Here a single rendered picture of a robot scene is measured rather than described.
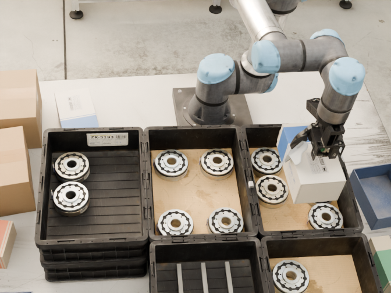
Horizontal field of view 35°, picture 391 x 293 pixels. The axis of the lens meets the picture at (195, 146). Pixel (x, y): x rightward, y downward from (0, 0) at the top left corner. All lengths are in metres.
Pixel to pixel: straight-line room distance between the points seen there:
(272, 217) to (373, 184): 0.47
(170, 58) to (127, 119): 1.29
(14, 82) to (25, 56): 1.36
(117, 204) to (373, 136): 1.00
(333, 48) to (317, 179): 0.34
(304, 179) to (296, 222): 0.31
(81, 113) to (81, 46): 1.44
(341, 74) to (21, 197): 1.05
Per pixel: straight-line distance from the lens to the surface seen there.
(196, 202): 1.84
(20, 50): 3.53
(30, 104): 2.06
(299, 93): 2.38
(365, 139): 2.30
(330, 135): 1.46
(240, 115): 2.19
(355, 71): 1.37
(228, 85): 2.03
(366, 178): 2.18
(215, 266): 1.74
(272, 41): 1.42
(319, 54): 1.43
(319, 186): 1.58
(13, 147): 1.95
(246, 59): 2.02
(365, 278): 1.77
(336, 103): 1.41
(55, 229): 1.80
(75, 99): 2.16
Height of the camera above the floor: 2.36
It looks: 51 degrees down
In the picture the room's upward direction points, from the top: 7 degrees clockwise
